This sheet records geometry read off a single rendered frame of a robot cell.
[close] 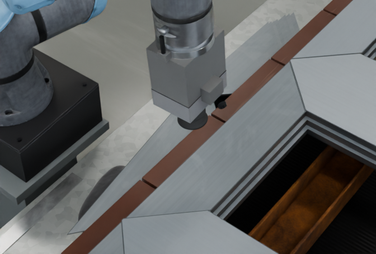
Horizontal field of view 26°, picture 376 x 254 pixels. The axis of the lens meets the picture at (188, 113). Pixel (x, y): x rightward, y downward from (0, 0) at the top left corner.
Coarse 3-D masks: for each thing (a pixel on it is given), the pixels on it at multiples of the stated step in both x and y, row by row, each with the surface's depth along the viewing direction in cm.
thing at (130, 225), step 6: (144, 216) 119; (150, 216) 119; (126, 222) 118; (132, 222) 118; (138, 222) 118; (144, 222) 118; (126, 228) 117; (132, 228) 117; (138, 228) 117; (126, 234) 117; (132, 234) 117; (126, 240) 116
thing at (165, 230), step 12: (156, 216) 119; (168, 216) 119; (180, 216) 119; (192, 216) 119; (144, 228) 117; (156, 228) 117; (168, 228) 117; (180, 228) 117; (132, 240) 116; (144, 240) 116; (156, 240) 116; (168, 240) 116; (180, 240) 116; (132, 252) 114; (144, 252) 114; (156, 252) 114
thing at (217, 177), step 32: (288, 64) 142; (256, 96) 137; (288, 96) 137; (224, 128) 131; (256, 128) 131; (288, 128) 131; (320, 128) 133; (192, 160) 127; (224, 160) 127; (256, 160) 127; (160, 192) 122; (192, 192) 122; (224, 192) 122
